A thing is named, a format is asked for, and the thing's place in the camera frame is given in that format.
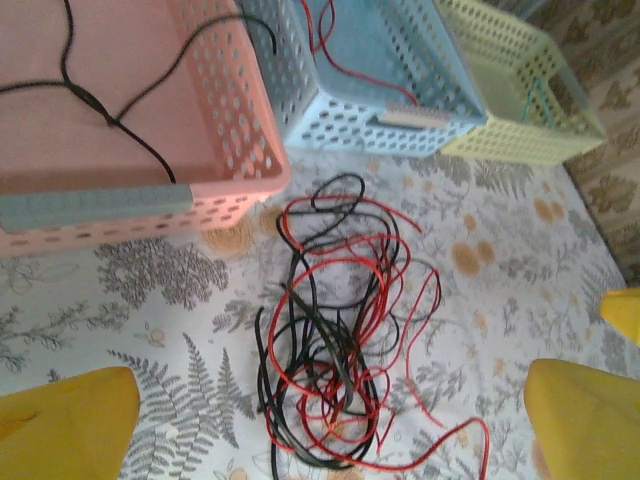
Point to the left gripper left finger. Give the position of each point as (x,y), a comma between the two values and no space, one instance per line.
(65,425)

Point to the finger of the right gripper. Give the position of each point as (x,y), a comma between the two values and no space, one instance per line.
(625,312)

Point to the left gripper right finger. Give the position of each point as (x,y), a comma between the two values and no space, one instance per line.
(590,425)

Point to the yellow perforated plastic basket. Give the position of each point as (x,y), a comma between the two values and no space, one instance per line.
(500,80)

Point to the pink perforated plastic basket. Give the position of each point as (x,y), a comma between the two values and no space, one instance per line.
(150,75)

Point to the blue perforated plastic basket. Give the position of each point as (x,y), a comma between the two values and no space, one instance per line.
(360,40)

